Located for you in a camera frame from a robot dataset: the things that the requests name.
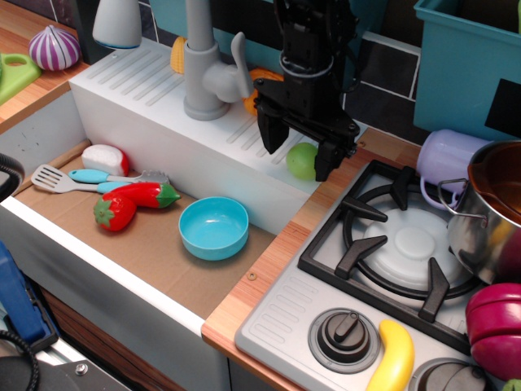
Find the black stove burner grate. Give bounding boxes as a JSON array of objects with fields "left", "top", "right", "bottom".
[{"left": 298, "top": 160, "right": 482, "bottom": 354}]

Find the lilac plastic cup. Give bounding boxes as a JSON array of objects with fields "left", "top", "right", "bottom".
[{"left": 416, "top": 130, "right": 490, "bottom": 209}]

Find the yellow toy corn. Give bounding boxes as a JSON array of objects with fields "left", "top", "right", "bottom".
[{"left": 170, "top": 37, "right": 186, "bottom": 74}]

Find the orange toy pumpkin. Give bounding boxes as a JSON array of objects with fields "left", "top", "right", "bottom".
[{"left": 243, "top": 68, "right": 284, "bottom": 116}]

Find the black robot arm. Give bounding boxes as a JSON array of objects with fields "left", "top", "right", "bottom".
[{"left": 254, "top": 1, "right": 360, "bottom": 182}]

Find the teal plastic bin right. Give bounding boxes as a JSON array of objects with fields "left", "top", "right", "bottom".
[{"left": 414, "top": 1, "right": 520, "bottom": 140}]

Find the white toy sink unit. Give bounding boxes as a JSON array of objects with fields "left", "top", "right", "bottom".
[{"left": 0, "top": 37, "right": 370, "bottom": 391}]

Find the blue clamp tool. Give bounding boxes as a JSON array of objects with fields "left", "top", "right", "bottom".
[{"left": 1, "top": 243, "right": 59, "bottom": 353}]

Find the grey toy faucet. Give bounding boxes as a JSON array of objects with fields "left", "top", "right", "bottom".
[{"left": 184, "top": 1, "right": 254, "bottom": 121}]

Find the red toy strawberry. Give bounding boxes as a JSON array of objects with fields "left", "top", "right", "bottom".
[{"left": 94, "top": 193, "right": 137, "bottom": 231}]

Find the yellow toy banana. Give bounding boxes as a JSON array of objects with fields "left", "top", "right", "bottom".
[{"left": 366, "top": 319, "right": 415, "bottom": 391}]

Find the grey toy stove top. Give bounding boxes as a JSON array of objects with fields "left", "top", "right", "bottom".
[{"left": 235, "top": 165, "right": 504, "bottom": 390}]

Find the green plastic cutting board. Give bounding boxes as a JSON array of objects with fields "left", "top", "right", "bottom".
[{"left": 1, "top": 53, "right": 42, "bottom": 104}]

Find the small green toy piece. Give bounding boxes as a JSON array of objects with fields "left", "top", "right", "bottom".
[{"left": 501, "top": 379, "right": 521, "bottom": 391}]

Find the brown cardboard sheet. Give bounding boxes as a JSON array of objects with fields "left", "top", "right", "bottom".
[{"left": 16, "top": 181, "right": 274, "bottom": 319}]

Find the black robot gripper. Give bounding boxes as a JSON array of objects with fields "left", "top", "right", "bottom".
[{"left": 253, "top": 60, "right": 360, "bottom": 182}]

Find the magenta toy fruit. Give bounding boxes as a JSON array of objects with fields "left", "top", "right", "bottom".
[{"left": 466, "top": 283, "right": 520, "bottom": 381}]

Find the white grey lamp shade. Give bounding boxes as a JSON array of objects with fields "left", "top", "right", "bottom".
[{"left": 93, "top": 0, "right": 142, "bottom": 50}]

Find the grey stove knob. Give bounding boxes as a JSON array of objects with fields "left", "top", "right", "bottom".
[
  {"left": 308, "top": 308, "right": 380, "bottom": 375},
  {"left": 408, "top": 358, "right": 496, "bottom": 391}
]

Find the black cable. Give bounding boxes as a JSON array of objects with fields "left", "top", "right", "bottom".
[{"left": 0, "top": 329, "right": 41, "bottom": 391}]

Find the steel cooking pot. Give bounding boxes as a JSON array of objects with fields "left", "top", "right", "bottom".
[{"left": 444, "top": 140, "right": 520, "bottom": 284}]

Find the purple striped toy onion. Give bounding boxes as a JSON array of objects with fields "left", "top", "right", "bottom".
[{"left": 28, "top": 25, "right": 81, "bottom": 71}]

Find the light blue plastic bowl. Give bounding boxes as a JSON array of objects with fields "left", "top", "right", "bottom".
[{"left": 178, "top": 196, "right": 249, "bottom": 261}]

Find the red white toy radish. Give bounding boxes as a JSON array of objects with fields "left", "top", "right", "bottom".
[{"left": 81, "top": 144, "right": 129, "bottom": 176}]

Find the grey slotted toy spatula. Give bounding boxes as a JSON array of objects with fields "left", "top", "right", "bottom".
[{"left": 31, "top": 165, "right": 129, "bottom": 194}]

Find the red toy chili pepper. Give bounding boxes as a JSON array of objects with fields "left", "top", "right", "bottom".
[{"left": 102, "top": 182, "right": 182, "bottom": 209}]

